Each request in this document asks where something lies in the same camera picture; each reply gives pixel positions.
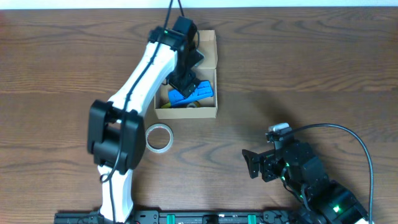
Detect yellow tape roll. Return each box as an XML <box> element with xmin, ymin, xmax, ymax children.
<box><xmin>186</xmin><ymin>101</ymin><xmax>201</xmax><ymax>108</ymax></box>

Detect brown cardboard box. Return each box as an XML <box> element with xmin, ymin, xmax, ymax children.
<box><xmin>154</xmin><ymin>30</ymin><xmax>218</xmax><ymax>119</ymax></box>

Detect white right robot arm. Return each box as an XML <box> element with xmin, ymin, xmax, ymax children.
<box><xmin>242</xmin><ymin>140</ymin><xmax>369</xmax><ymax>223</ymax></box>

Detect yellow highlighter blue caps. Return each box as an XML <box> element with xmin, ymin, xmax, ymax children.
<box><xmin>161</xmin><ymin>103</ymin><xmax>171</xmax><ymax>109</ymax></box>

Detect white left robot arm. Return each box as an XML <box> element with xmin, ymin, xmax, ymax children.
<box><xmin>87</xmin><ymin>16</ymin><xmax>204</xmax><ymax>223</ymax></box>

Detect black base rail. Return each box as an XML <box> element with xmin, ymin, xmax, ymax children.
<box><xmin>53</xmin><ymin>210</ymin><xmax>297</xmax><ymax>224</ymax></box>

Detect clear adhesive tape roll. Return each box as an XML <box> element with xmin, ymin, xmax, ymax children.
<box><xmin>145</xmin><ymin>123</ymin><xmax>174</xmax><ymax>154</ymax></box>

